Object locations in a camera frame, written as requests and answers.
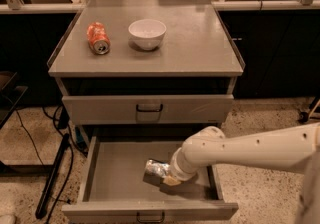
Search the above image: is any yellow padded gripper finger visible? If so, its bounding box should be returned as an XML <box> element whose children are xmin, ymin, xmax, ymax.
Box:
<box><xmin>163</xmin><ymin>175</ymin><xmax>181</xmax><ymax>186</ymax></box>

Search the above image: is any crushed silver redbull can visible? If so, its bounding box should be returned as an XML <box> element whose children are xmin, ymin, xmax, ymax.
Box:
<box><xmin>145</xmin><ymin>159</ymin><xmax>170</xmax><ymax>178</ymax></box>

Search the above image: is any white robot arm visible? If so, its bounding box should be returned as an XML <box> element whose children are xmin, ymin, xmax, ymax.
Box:
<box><xmin>164</xmin><ymin>123</ymin><xmax>320</xmax><ymax>224</ymax></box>

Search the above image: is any open grey middle drawer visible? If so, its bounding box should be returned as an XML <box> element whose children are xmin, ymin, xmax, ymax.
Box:
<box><xmin>62</xmin><ymin>137</ymin><xmax>238</xmax><ymax>224</ymax></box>

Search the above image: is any closed grey top drawer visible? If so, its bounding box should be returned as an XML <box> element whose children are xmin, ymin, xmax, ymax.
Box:
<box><xmin>62</xmin><ymin>95</ymin><xmax>233</xmax><ymax>125</ymax></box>

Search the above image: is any grey drawer cabinet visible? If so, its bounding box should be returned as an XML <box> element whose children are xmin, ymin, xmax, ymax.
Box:
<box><xmin>49</xmin><ymin>0</ymin><xmax>243</xmax><ymax>140</ymax></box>

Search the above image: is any crushed orange soda can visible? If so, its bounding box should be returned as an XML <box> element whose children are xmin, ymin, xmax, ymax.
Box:
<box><xmin>87</xmin><ymin>22</ymin><xmax>111</xmax><ymax>55</ymax></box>

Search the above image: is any black floor bar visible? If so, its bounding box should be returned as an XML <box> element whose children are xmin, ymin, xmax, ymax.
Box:
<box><xmin>35</xmin><ymin>134</ymin><xmax>69</xmax><ymax>219</ymax></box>

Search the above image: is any white ceramic bowl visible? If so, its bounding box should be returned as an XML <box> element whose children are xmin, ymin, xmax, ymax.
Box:
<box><xmin>128</xmin><ymin>19</ymin><xmax>167</xmax><ymax>51</ymax></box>

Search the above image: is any black caster wheel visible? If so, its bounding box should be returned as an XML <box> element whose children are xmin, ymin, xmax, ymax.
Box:
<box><xmin>298</xmin><ymin>112</ymin><xmax>309</xmax><ymax>123</ymax></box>

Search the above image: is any dark side table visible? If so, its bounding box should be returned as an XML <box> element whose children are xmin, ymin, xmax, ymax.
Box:
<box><xmin>0</xmin><ymin>71</ymin><xmax>28</xmax><ymax>129</ymax></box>

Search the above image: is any black middle drawer handle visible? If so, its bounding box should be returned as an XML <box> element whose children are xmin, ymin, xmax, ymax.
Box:
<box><xmin>136</xmin><ymin>212</ymin><xmax>165</xmax><ymax>224</ymax></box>

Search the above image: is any black drawer handle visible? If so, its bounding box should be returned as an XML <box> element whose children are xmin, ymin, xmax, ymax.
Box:
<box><xmin>136</xmin><ymin>212</ymin><xmax>165</xmax><ymax>224</ymax></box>
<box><xmin>136</xmin><ymin>104</ymin><xmax>163</xmax><ymax>113</ymax></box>

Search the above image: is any black top drawer handle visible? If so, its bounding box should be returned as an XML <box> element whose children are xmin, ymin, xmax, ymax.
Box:
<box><xmin>136</xmin><ymin>104</ymin><xmax>163</xmax><ymax>113</ymax></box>

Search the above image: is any black cable on floor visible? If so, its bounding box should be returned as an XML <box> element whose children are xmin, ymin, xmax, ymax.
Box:
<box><xmin>13</xmin><ymin>104</ymin><xmax>88</xmax><ymax>224</ymax></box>

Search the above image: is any white horizontal rail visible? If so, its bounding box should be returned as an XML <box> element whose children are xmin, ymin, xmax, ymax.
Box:
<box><xmin>0</xmin><ymin>0</ymin><xmax>320</xmax><ymax>14</ymax></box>

